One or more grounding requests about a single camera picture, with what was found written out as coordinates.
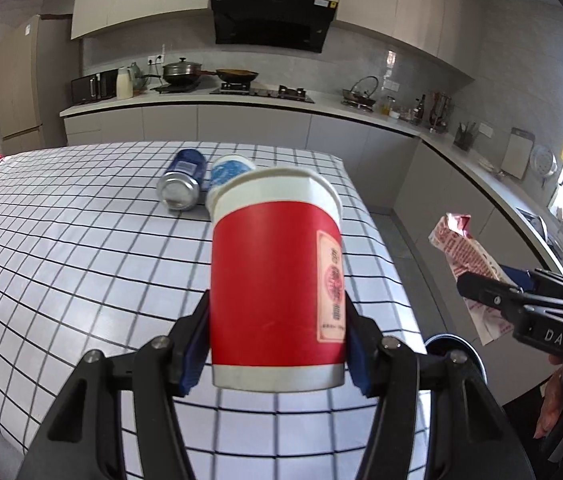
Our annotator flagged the blue and white paper cup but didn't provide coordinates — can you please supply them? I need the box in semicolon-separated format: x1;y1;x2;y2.
204;155;256;202

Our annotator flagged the white jug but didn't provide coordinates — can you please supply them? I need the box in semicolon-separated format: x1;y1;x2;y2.
116;66;134;100

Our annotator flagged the red paper cup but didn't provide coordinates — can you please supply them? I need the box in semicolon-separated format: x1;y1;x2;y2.
205;166;347;393

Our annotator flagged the black utensil holder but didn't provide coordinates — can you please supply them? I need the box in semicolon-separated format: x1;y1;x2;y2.
453;121;479;152

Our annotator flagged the steel utensil rack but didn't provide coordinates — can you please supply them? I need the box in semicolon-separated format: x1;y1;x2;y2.
429;91;455;133

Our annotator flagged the grey pot with lid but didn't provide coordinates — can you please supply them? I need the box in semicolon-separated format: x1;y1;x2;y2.
162;57;203;86

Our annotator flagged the white cutting board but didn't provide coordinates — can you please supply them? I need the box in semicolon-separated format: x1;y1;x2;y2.
500;128;535;180

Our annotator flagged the black range hood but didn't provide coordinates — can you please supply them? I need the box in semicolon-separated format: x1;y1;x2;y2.
210;0;338;54

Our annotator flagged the black gas stove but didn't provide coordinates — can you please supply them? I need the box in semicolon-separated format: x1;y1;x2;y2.
210;85;316;104

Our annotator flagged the black checked white tablecloth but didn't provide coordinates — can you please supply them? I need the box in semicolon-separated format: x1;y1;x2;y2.
0;141;432;480

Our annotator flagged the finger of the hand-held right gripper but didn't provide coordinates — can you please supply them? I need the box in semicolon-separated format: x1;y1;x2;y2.
504;267;563;302
456;271;529;322

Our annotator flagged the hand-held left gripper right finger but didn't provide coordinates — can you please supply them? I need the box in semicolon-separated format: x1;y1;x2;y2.
344;299;535;480

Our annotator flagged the blue drink can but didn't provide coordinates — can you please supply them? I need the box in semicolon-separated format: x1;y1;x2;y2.
156;148;208;211

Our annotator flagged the black trash bin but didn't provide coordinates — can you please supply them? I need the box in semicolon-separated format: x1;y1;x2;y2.
424;332;487;386

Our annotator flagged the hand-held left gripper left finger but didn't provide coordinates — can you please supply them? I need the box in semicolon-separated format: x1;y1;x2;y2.
16;289;213;480

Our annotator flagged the black microwave oven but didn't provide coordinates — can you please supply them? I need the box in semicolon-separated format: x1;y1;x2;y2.
70;70;118;106

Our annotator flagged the red and white paper wrapper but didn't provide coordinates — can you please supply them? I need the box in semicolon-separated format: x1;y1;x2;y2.
429;214;517;347

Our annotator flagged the round steel strainer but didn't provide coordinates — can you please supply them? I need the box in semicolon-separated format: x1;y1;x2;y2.
531;144;558;179

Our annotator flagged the beige refrigerator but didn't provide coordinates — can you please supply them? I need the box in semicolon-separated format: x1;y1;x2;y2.
0;14;67;153

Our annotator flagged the black frying pan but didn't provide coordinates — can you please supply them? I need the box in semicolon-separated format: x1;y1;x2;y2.
202;67;260;85

